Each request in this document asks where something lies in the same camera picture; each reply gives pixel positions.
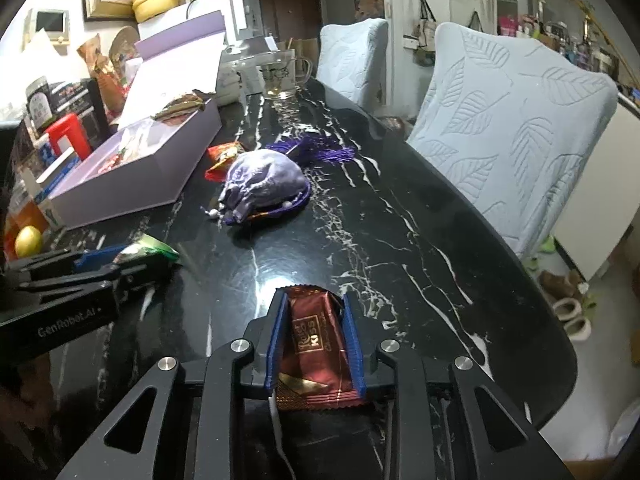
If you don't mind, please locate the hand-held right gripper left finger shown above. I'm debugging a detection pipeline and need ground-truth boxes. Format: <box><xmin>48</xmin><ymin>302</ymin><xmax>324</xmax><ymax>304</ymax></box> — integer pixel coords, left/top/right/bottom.
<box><xmin>55</xmin><ymin>289</ymin><xmax>290</xmax><ymax>480</ymax></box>

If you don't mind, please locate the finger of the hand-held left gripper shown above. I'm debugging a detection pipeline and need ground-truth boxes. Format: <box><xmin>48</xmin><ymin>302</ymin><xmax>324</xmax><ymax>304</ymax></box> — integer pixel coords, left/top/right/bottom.
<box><xmin>20</xmin><ymin>252</ymin><xmax>173</xmax><ymax>307</ymax></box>
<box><xmin>7</xmin><ymin>245</ymin><xmax>129</xmax><ymax>286</ymax></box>

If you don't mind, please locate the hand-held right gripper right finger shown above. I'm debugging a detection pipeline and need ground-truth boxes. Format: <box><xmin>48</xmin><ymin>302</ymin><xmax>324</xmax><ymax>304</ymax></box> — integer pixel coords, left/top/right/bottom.
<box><xmin>341</xmin><ymin>292</ymin><xmax>576</xmax><ymax>480</ymax></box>

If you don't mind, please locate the green snack packet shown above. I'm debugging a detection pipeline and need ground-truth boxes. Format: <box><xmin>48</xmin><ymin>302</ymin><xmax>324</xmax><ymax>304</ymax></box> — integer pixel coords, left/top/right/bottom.
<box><xmin>112</xmin><ymin>234</ymin><xmax>180</xmax><ymax>266</ymax></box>

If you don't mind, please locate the dark red snack packet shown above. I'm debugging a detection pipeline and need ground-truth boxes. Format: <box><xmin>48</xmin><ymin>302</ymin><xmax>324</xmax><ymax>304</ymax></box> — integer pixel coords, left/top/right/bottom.
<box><xmin>274</xmin><ymin>284</ymin><xmax>362</xmax><ymax>413</ymax></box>

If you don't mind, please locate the lavender gift box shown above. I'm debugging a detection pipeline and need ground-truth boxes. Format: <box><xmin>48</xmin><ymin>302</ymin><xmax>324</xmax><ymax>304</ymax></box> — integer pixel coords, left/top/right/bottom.
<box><xmin>47</xmin><ymin>10</ymin><xmax>227</xmax><ymax>231</ymax></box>

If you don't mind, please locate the yellow lemon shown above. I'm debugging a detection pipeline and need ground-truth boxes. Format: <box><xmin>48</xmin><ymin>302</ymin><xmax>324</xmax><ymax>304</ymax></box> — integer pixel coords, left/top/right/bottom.
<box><xmin>14</xmin><ymin>226</ymin><xmax>43</xmax><ymax>257</ymax></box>

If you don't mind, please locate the red container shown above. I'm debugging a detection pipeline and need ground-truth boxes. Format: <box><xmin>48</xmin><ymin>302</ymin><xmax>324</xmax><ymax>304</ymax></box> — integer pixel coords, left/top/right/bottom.
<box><xmin>44</xmin><ymin>112</ymin><xmax>93</xmax><ymax>161</ymax></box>

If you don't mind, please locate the purple velvet pouch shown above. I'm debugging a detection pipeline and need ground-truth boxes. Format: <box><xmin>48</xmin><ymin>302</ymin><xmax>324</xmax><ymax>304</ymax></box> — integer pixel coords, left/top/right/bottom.
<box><xmin>202</xmin><ymin>150</ymin><xmax>312</xmax><ymax>226</ymax></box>

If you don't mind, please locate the black snack box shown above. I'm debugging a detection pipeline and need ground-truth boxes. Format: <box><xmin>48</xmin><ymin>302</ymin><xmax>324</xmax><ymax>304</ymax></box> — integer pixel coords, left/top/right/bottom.
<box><xmin>25</xmin><ymin>77</ymin><xmax>108</xmax><ymax>136</ymax></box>

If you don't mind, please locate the brown snack packet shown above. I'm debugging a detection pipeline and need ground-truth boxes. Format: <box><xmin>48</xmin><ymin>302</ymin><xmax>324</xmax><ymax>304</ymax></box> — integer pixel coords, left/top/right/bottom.
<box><xmin>151</xmin><ymin>91</ymin><xmax>213</xmax><ymax>121</ymax></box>

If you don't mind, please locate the colourful snack bag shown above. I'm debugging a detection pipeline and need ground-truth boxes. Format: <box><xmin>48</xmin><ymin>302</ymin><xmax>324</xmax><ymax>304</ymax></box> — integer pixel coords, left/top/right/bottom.
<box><xmin>76</xmin><ymin>34</ymin><xmax>126</xmax><ymax>111</ymax></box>

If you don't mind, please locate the purple tassel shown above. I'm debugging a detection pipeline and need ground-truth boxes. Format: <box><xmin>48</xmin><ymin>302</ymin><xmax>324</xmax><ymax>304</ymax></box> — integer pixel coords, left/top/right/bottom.
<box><xmin>265</xmin><ymin>135</ymin><xmax>357</xmax><ymax>166</ymax></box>

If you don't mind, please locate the white appliance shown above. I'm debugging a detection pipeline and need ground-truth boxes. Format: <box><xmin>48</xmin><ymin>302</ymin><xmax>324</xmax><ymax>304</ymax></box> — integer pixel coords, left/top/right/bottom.
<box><xmin>217</xmin><ymin>50</ymin><xmax>261</xmax><ymax>106</ymax></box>

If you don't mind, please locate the white slipper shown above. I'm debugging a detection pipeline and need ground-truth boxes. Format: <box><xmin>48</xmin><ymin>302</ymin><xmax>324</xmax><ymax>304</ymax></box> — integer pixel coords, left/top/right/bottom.
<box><xmin>565</xmin><ymin>315</ymin><xmax>593</xmax><ymax>341</ymax></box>
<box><xmin>552</xmin><ymin>297</ymin><xmax>583</xmax><ymax>321</ymax></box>

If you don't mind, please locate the woven straw mat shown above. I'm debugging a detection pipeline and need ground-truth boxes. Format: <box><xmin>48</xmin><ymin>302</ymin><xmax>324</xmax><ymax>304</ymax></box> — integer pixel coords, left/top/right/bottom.
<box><xmin>109</xmin><ymin>26</ymin><xmax>141</xmax><ymax>61</ymax></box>

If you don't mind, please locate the glass mug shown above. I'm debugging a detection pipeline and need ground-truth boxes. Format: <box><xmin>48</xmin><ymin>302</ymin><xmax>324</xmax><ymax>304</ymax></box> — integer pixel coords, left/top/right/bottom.
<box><xmin>257</xmin><ymin>50</ymin><xmax>313</xmax><ymax>101</ymax></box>

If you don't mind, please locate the light blue covered chair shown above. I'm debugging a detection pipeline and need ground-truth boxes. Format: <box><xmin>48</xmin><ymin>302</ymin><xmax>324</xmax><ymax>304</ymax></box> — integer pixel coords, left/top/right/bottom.
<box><xmin>405</xmin><ymin>22</ymin><xmax>620</xmax><ymax>258</ymax></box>
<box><xmin>317</xmin><ymin>17</ymin><xmax>390</xmax><ymax>111</ymax></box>

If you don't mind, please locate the white refrigerator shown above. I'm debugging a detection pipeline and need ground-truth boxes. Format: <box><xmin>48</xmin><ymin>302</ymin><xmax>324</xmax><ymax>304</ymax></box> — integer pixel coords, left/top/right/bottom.
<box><xmin>137</xmin><ymin>0</ymin><xmax>248</xmax><ymax>43</ymax></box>

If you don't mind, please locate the brown paper bag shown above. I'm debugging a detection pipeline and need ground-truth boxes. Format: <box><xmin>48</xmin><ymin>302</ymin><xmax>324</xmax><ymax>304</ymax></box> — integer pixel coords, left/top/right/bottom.
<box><xmin>290</xmin><ymin>37</ymin><xmax>321</xmax><ymax>73</ymax></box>

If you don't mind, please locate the white panel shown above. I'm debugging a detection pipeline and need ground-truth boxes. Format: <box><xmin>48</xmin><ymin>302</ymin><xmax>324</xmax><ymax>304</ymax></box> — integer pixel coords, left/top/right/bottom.
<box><xmin>552</xmin><ymin>95</ymin><xmax>640</xmax><ymax>281</ymax></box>

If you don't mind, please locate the dark wooden door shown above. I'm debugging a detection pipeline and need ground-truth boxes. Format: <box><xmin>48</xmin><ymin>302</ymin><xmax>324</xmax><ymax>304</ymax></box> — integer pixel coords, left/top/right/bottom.
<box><xmin>257</xmin><ymin>0</ymin><xmax>321</xmax><ymax>41</ymax></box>

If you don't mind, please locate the white cabinet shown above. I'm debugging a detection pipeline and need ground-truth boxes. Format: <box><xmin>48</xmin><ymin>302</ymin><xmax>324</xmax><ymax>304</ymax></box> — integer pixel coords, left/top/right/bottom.
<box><xmin>380</xmin><ymin>0</ymin><xmax>518</xmax><ymax>111</ymax></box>

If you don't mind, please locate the row of bottles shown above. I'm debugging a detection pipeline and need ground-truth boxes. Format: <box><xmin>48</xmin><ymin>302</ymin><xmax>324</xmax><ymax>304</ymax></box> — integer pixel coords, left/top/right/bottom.
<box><xmin>495</xmin><ymin>5</ymin><xmax>621</xmax><ymax>81</ymax></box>

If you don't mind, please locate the white wall intercom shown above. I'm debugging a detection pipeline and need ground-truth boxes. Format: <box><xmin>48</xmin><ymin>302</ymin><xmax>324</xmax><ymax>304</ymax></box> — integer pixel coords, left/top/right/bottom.
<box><xmin>22</xmin><ymin>8</ymin><xmax>71</xmax><ymax>56</ymax></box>

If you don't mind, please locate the black strap tote bag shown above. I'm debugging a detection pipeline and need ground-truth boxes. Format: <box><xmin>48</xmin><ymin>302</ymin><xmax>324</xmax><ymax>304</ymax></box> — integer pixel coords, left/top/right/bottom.
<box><xmin>412</xmin><ymin>0</ymin><xmax>441</xmax><ymax>66</ymax></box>

